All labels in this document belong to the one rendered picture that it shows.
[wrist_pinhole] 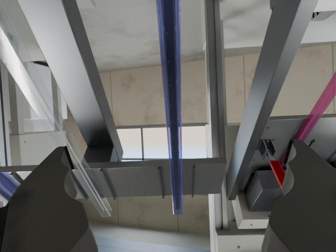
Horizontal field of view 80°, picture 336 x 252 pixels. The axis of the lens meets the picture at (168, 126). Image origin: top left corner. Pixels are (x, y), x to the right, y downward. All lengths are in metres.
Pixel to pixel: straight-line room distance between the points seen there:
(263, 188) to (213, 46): 0.42
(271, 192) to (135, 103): 3.45
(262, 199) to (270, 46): 0.35
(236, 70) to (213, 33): 2.89
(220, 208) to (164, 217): 3.39
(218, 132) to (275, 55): 0.36
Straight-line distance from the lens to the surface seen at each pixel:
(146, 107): 3.73
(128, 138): 3.88
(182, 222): 4.01
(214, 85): 0.63
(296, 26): 0.30
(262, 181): 0.51
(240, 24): 0.90
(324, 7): 0.32
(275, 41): 0.33
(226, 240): 0.69
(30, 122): 3.51
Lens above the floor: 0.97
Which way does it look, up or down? 2 degrees up
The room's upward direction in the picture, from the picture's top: 177 degrees clockwise
